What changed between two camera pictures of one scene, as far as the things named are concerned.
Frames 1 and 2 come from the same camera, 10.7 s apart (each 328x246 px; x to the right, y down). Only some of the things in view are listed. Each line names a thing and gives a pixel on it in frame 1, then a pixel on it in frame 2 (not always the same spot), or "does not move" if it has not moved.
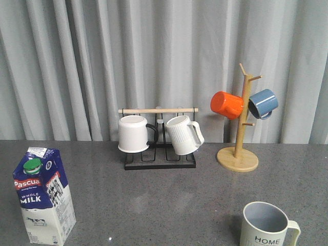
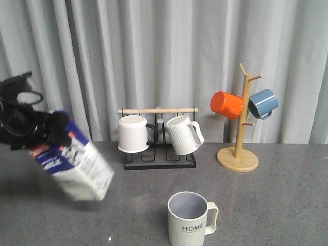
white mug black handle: [135, 135] does not move
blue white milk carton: [44, 196] to [78, 169]
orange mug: [226, 104] does not move
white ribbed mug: [186, 136] does not move
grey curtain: [67, 67] does not move
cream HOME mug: [264, 225] to [187, 212]
